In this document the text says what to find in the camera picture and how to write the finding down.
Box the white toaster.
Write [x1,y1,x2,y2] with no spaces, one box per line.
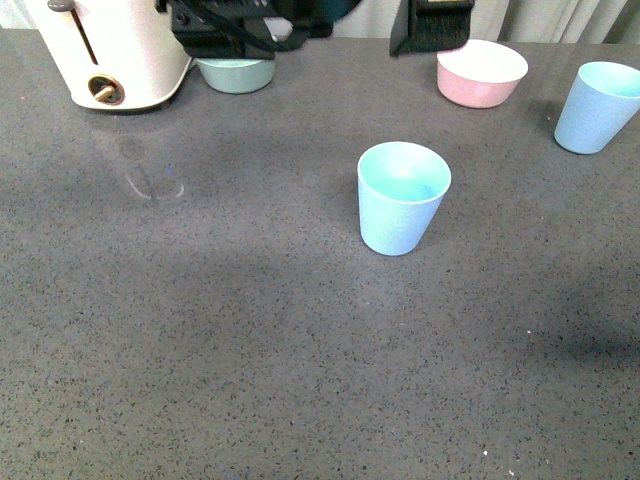
[26,1,191,111]

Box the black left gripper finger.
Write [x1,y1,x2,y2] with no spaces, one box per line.
[389,0,473,57]

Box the blue cup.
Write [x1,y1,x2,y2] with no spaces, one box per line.
[554,61,639,154]
[357,141,452,256]

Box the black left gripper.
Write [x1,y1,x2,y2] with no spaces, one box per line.
[154,0,359,60]

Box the green bowl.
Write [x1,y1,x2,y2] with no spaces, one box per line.
[196,58,276,94]

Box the pink bowl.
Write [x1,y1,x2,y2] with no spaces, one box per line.
[437,39,529,109]

